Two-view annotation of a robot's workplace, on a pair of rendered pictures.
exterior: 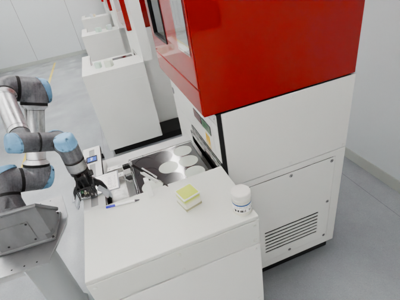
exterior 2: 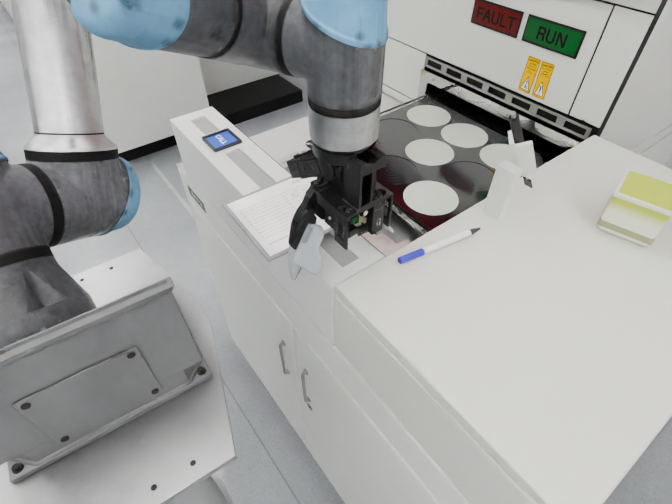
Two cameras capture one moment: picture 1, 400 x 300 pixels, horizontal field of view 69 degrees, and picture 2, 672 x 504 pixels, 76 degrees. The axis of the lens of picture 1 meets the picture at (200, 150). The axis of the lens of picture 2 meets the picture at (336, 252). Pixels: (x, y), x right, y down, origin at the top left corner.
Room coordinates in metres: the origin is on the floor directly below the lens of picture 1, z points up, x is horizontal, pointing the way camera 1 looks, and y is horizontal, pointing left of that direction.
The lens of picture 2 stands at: (0.60, 0.66, 1.39)
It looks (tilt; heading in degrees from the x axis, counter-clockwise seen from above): 46 degrees down; 337
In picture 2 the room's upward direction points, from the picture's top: straight up
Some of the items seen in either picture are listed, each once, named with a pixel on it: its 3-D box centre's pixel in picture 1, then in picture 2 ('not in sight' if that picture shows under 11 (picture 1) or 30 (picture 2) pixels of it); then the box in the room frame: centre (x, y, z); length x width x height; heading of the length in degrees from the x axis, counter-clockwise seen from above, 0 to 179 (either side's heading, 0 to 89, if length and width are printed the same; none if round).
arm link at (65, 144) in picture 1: (68, 148); (342, 42); (0.98, 0.49, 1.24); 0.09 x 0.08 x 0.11; 38
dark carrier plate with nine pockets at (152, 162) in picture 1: (168, 167); (429, 152); (1.23, 0.17, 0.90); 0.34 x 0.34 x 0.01; 14
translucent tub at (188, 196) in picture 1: (188, 197); (637, 208); (0.86, 0.08, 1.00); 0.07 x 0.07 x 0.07; 29
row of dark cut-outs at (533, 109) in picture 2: (205, 143); (497, 92); (1.30, -0.03, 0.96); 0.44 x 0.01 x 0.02; 14
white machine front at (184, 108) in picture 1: (193, 119); (445, 39); (1.47, 0.00, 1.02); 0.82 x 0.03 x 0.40; 14
